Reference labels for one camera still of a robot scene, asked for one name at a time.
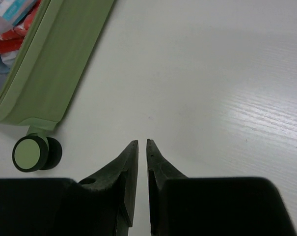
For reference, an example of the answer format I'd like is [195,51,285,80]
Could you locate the white blue toiletry tube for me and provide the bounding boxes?
[0,0,37,33]

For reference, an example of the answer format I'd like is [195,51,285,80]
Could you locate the red white patterned garment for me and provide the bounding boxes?
[0,0,41,55]

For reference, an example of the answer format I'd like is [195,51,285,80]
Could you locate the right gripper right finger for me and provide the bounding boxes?
[146,139,189,236]

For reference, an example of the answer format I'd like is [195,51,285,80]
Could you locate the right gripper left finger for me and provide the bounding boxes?
[79,140,138,236]

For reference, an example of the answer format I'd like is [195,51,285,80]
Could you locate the green hard-shell suitcase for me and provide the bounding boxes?
[0,0,114,172]

